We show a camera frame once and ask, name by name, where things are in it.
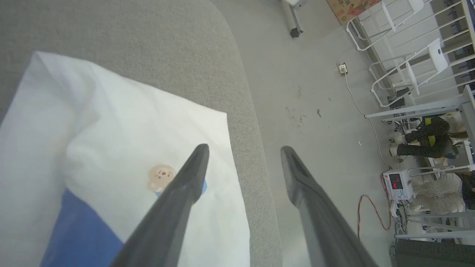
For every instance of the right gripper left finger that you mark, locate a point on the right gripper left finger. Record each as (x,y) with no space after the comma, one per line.
(170,215)

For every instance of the white metal table frame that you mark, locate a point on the white metal table frame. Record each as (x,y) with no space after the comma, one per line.
(415,109)

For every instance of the metal leg with caster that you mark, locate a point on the metal leg with caster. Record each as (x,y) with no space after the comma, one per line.
(293,18)

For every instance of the person in black and yellow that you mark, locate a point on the person in black and yellow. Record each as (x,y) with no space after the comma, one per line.
(430,137)

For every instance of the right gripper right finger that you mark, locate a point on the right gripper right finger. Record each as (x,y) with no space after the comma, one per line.
(323,222)

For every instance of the person in beige trousers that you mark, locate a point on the person in beige trousers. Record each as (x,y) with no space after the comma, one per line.
(441,193)

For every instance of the white metal floor frame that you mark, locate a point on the white metal floor frame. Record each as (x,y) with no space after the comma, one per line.
(434,234)

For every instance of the small white metal rack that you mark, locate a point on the small white metal rack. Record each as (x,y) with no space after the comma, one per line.
(387,16)

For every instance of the white device red display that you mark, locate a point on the white device red display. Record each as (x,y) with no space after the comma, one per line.
(397,184)

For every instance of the dark grey fabric block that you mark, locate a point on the dark grey fabric block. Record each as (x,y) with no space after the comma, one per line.
(434,256)

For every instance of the brown cardboard box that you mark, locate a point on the brown cardboard box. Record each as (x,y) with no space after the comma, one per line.
(350,9)

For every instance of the white and blue garment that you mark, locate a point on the white and blue garment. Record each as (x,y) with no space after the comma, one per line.
(111,122)

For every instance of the white floor power outlet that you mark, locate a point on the white floor power outlet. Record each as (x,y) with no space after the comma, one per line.
(342,69)

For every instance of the grey fabric sofa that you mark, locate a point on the grey fabric sofa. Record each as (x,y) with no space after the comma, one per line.
(148,37)

